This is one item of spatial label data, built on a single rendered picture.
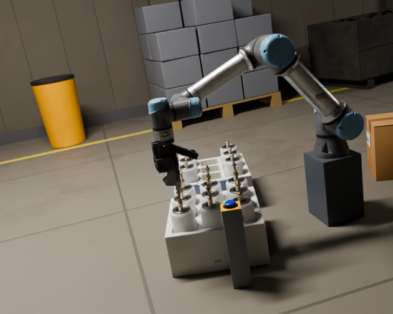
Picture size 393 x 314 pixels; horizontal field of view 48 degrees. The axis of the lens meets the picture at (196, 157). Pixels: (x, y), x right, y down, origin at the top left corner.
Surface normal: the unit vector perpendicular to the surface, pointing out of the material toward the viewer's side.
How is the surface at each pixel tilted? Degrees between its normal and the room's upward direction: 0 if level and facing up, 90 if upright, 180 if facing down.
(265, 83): 90
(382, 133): 90
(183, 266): 90
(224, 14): 90
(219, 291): 0
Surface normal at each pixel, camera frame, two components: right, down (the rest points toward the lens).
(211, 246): -0.01, 0.30
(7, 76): 0.25, 0.25
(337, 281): -0.16, -0.94
